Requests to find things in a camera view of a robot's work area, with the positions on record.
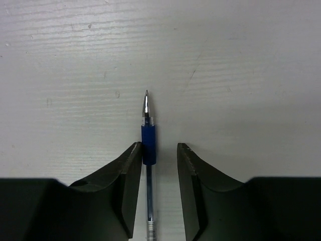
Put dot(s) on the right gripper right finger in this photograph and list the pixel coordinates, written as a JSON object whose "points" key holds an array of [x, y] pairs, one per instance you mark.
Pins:
{"points": [[218, 207]]}

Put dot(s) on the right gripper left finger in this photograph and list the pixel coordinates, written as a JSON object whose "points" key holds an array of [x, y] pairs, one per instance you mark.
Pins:
{"points": [[100, 206]]}

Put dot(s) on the blue pen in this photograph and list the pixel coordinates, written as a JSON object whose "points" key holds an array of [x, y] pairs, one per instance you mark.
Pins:
{"points": [[148, 140]]}

